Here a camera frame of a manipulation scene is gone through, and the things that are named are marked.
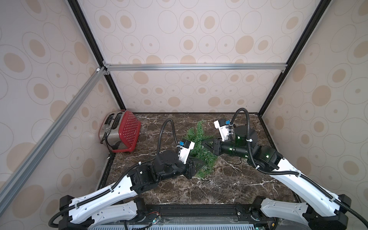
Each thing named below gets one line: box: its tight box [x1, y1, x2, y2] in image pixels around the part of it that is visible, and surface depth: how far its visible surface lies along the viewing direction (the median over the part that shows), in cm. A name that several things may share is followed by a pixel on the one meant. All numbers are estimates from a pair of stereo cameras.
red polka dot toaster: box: [98, 109, 142, 153], surface depth 93 cm
